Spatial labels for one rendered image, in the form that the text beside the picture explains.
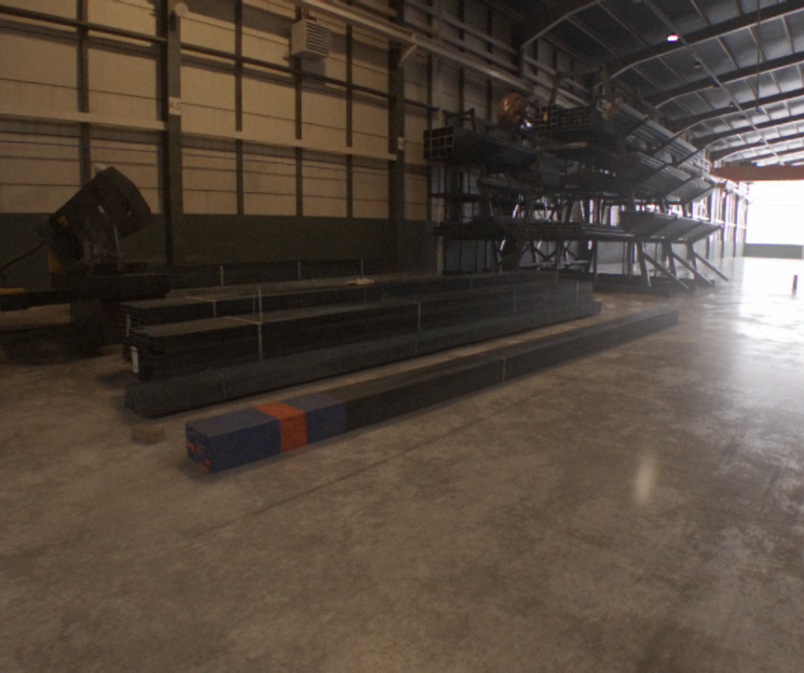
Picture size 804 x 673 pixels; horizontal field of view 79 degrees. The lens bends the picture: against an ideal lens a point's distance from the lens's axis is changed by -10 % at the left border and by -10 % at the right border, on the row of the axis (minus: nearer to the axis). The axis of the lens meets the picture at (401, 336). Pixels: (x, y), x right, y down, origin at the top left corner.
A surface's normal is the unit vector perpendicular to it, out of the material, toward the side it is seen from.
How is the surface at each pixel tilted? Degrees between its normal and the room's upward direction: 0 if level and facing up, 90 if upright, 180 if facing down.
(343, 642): 0
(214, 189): 90
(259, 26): 90
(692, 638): 0
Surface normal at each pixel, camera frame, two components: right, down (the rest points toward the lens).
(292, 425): 0.71, 0.12
